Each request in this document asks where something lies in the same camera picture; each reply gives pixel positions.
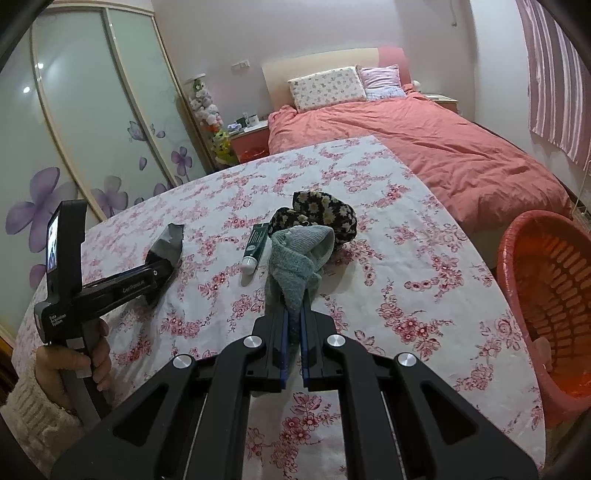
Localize dark plastic wrapper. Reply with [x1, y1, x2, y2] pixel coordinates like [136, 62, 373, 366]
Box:
[144, 223, 184, 308]

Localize green toothpaste tube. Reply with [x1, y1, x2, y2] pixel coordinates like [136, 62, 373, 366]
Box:
[240, 223, 270, 276]

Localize light green sock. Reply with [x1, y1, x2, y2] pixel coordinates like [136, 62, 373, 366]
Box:
[266, 225, 335, 317]

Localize red plastic laundry basket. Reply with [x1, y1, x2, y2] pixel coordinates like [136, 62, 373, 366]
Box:
[497, 210, 590, 428]

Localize black floral cloth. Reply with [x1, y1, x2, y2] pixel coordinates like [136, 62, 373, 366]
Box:
[267, 191, 358, 248]

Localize knit sweater forearm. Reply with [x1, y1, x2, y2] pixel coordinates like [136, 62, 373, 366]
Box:
[1, 362, 85, 478]

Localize person left hand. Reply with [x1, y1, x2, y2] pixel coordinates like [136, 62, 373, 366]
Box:
[34, 319, 112, 412]

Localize floral tablecloth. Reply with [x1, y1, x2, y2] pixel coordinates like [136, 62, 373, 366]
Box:
[11, 134, 546, 480]

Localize sliding wardrobe with flowers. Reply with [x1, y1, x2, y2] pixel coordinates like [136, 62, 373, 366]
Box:
[1, 2, 212, 341]

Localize hanging plush toys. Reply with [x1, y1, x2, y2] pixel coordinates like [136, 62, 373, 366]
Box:
[187, 74, 238, 168]

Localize left red nightstand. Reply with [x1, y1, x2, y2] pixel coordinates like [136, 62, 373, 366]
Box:
[230, 120, 270, 163]

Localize white mug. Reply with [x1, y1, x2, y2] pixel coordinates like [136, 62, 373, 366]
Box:
[246, 114, 259, 126]

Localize pink bed duvet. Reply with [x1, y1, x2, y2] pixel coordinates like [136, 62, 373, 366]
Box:
[269, 93, 571, 234]

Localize cream pink headboard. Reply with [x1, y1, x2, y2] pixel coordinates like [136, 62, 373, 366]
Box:
[262, 46, 412, 111]

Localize right bedside nightstand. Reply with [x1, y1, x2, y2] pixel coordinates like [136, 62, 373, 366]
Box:
[424, 93, 459, 113]

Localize striped pink pillow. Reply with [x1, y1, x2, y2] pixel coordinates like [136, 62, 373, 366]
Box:
[356, 64, 406, 101]

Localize floral white pillow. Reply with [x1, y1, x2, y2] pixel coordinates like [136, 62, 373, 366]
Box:
[287, 66, 367, 113]

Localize pink striped curtain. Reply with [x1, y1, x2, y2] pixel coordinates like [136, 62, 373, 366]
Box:
[516, 1, 590, 169]

